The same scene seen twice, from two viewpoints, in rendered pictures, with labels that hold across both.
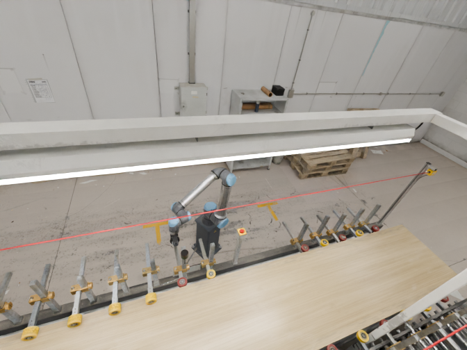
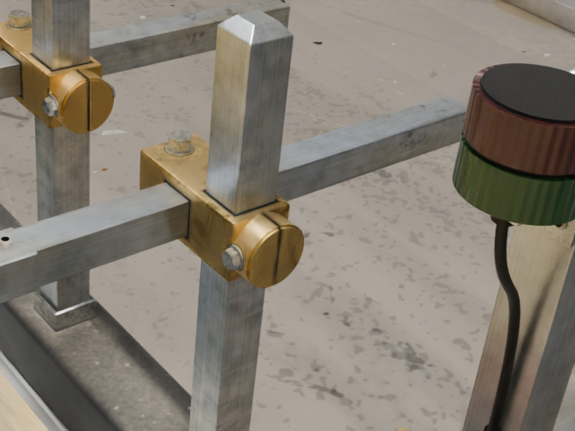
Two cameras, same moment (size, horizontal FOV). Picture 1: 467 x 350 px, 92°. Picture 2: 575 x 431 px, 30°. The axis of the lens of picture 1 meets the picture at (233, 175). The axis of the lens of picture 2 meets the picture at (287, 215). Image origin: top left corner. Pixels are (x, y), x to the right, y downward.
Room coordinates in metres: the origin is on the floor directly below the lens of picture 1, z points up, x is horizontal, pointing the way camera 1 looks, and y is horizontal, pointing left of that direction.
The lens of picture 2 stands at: (0.77, -0.08, 1.36)
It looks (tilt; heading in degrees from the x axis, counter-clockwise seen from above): 33 degrees down; 73
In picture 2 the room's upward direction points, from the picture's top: 7 degrees clockwise
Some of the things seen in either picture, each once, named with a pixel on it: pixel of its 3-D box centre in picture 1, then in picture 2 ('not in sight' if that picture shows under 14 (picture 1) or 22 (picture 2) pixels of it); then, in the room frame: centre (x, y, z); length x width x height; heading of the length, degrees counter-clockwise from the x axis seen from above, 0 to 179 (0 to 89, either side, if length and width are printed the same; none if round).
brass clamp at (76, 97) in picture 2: (118, 278); (48, 74); (0.81, 0.78, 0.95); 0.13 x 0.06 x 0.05; 115
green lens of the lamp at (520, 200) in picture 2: not in sight; (524, 167); (0.99, 0.29, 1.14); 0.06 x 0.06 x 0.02
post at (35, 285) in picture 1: (46, 297); not in sight; (0.61, 1.21, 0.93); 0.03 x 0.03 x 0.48; 25
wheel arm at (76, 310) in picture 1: (79, 285); not in sight; (0.71, 1.03, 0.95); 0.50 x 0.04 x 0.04; 25
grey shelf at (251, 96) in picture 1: (252, 133); not in sight; (3.94, -0.24, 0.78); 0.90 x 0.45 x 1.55; 115
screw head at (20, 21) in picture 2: not in sight; (18, 19); (0.79, 0.83, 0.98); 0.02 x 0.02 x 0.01
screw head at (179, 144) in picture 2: not in sight; (180, 142); (0.89, 0.60, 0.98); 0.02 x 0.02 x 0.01
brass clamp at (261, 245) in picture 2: (151, 270); (218, 211); (0.92, 0.56, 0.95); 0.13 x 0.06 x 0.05; 115
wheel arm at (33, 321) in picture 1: (39, 295); not in sight; (0.61, 1.26, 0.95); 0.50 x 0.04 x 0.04; 25
